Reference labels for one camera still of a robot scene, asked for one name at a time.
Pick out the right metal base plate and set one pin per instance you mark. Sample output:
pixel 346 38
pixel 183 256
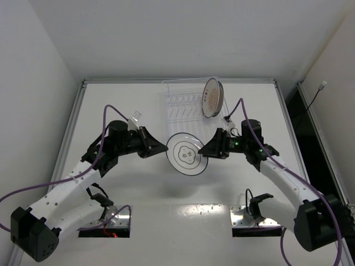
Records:
pixel 241 220

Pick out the metal base plate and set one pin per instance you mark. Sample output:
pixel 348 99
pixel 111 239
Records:
pixel 113 216
pixel 241 220

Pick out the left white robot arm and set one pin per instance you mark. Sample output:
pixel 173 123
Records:
pixel 70 205

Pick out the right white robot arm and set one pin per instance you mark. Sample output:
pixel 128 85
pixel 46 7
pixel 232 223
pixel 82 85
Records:
pixel 315 220

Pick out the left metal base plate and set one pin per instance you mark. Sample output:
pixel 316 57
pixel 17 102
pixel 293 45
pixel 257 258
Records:
pixel 113 216

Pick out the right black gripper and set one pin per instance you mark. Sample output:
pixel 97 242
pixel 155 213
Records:
pixel 219 144

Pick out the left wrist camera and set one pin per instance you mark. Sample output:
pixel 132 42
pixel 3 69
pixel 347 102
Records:
pixel 133 121

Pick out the black wall cable white plug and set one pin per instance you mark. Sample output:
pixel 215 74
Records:
pixel 320 88

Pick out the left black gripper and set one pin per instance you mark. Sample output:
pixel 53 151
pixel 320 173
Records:
pixel 145 142

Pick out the white plate dark rim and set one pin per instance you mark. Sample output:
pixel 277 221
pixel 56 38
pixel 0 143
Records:
pixel 183 154

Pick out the orange sunburst plate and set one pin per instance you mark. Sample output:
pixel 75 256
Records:
pixel 212 98

